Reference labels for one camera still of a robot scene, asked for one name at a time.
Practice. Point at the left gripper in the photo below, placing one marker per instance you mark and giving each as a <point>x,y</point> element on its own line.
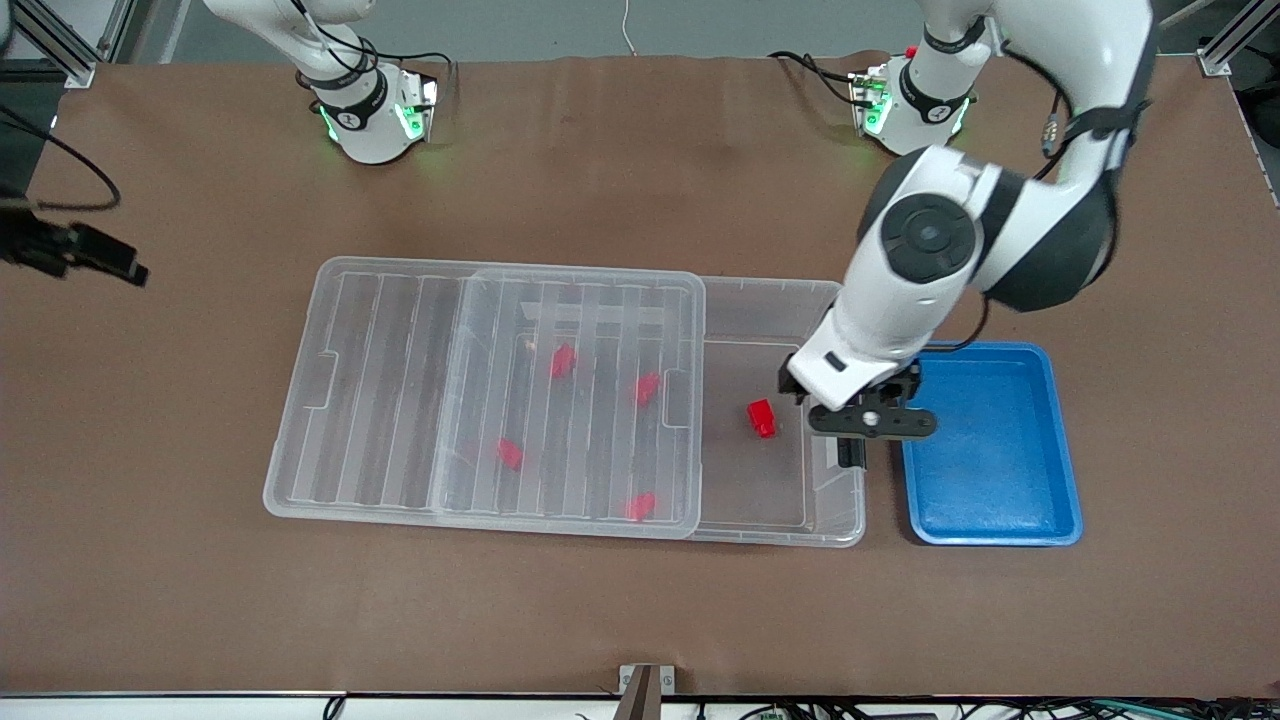
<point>852,453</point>

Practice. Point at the clear plastic storage box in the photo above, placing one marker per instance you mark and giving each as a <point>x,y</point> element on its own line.
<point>760,500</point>

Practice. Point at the red block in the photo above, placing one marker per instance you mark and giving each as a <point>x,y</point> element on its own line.
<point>510,453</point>
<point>762,418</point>
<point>647,388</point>
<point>641,506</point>
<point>562,360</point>

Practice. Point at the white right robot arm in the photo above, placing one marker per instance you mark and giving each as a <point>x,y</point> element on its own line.
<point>365,125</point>

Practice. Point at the brown table mat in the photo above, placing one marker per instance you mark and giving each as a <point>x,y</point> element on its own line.
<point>640,610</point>

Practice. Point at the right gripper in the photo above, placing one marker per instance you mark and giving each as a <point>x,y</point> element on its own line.
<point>35,249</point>

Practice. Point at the black box latch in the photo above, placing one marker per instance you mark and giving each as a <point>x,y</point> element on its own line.
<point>852,455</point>

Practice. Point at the blue plastic tray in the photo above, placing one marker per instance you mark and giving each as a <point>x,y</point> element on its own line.
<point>1000,450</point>

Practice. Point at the clear plastic box lid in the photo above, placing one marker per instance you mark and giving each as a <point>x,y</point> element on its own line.
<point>400,400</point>

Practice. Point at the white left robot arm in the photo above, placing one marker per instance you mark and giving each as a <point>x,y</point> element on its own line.
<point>1040,230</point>

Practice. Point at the grey metal table bracket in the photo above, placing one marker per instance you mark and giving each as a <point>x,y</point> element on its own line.
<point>645,685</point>

